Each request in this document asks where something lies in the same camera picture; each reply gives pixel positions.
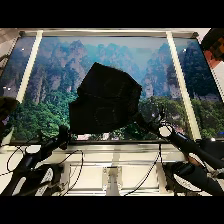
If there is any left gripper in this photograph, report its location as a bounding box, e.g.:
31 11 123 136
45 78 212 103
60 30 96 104
58 124 71 151

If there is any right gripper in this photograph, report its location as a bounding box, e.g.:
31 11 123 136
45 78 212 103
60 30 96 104
133 113 161 135

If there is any black garment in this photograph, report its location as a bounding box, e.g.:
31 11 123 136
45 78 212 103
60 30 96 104
68 61 144 136

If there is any heap of clothes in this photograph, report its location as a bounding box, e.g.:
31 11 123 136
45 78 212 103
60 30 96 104
200 28 224 70

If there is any black cable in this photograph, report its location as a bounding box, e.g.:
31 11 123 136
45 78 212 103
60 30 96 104
123 143 164 197
54 149 85 196

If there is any silver frame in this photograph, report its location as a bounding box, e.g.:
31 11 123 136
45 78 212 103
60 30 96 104
0 28 202 197

